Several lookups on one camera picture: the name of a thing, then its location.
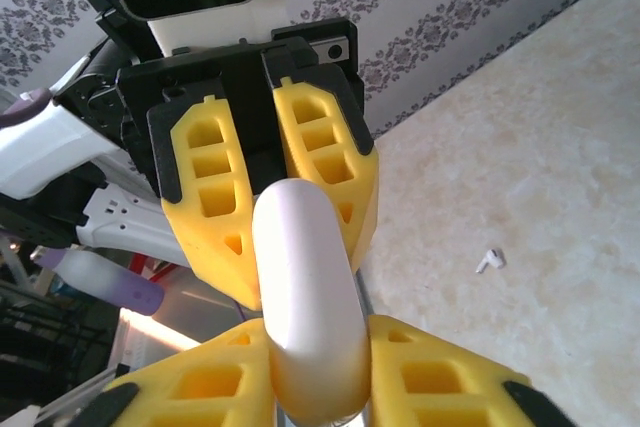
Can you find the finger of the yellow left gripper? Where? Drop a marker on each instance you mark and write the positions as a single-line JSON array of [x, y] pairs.
[[360, 187], [190, 237]]

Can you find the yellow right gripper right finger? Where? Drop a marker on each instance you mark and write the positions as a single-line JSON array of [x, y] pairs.
[[435, 387]]

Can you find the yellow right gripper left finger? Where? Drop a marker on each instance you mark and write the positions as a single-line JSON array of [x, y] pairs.
[[210, 387]]

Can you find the white earbud charging case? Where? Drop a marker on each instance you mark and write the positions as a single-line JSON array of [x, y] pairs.
[[307, 277]]

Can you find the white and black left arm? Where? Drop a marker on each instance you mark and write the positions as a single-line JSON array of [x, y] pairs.
[[40, 157]]

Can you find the white and lavender bottle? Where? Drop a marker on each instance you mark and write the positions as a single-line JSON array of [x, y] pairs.
[[95, 274]]

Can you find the black metal shelf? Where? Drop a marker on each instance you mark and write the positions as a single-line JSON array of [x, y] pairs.
[[45, 337]]

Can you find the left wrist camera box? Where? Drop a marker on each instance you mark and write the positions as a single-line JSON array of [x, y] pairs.
[[210, 32]]

